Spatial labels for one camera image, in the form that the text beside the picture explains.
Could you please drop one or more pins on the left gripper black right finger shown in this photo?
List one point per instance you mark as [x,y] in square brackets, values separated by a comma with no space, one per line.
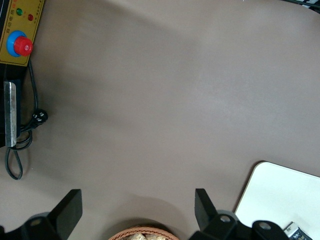
[222,230]

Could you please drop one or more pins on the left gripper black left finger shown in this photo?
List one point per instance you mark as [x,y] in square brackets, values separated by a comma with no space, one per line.
[62,217]

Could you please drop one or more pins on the cream rounded plastic tray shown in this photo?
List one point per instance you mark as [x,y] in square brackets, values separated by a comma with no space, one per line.
[280,195]

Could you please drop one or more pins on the orange-brown wicker basket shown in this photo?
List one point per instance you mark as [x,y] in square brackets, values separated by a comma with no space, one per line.
[117,234]

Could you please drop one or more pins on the small black white carton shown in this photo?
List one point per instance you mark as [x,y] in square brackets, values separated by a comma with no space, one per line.
[297,232]

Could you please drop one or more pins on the tan bread pieces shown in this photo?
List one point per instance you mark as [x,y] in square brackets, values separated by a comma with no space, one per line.
[140,237]

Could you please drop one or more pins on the red emergency stop button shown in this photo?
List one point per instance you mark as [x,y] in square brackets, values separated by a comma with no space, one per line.
[21,45]

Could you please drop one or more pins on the black yellow control box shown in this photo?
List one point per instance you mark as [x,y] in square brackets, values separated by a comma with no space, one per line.
[10,22]

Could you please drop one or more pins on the red indicator light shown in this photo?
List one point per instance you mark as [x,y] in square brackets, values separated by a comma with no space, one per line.
[30,17]

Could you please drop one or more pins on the green indicator light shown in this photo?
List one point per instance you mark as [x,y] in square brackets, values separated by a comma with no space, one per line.
[19,11]

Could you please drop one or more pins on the silver metal bracket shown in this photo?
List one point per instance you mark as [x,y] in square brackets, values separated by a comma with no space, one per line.
[10,112]

